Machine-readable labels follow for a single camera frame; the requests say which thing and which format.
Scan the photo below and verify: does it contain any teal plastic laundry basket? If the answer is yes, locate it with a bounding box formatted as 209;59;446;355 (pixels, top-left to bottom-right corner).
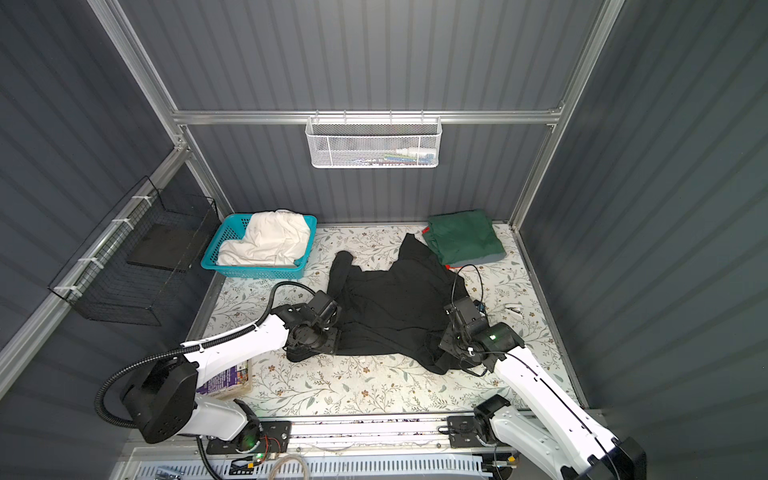
201;210;317;280

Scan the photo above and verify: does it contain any white wire wall basket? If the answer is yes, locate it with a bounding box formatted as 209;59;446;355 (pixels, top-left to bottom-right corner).
305;117;443;169

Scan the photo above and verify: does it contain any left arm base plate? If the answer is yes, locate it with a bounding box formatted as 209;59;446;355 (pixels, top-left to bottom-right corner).
205;421;293;455

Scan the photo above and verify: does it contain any black wire side basket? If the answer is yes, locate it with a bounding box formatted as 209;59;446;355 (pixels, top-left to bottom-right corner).
49;184;220;327

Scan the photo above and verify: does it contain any purple book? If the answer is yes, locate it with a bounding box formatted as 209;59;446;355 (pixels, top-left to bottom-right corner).
196;360;252;400

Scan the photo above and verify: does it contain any folded green t-shirt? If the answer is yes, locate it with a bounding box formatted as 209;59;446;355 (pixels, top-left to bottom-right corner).
422;209;506;266

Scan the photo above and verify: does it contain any white bottle in basket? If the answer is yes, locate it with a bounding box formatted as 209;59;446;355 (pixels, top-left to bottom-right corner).
395;147;438;158

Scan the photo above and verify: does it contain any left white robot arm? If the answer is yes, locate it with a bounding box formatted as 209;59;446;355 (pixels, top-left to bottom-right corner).
121;291;342;453

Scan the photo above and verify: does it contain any white t-shirt in basket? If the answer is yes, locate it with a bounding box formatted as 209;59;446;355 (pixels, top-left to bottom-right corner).
217;210;311;268

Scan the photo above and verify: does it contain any folded grey t-shirt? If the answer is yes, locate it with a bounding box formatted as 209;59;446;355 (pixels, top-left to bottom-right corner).
446;252;506;268

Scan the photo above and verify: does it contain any black t-shirt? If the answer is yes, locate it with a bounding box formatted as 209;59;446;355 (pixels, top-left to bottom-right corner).
286;233;475;376

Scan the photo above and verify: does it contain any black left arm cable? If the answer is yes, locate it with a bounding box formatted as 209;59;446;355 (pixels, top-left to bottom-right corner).
94;280;319;480

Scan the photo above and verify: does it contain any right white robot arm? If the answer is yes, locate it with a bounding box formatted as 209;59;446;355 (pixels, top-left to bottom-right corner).
440;297;647;479

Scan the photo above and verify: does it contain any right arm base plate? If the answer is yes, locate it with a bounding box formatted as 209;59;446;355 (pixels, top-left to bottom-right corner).
444;415;498;449

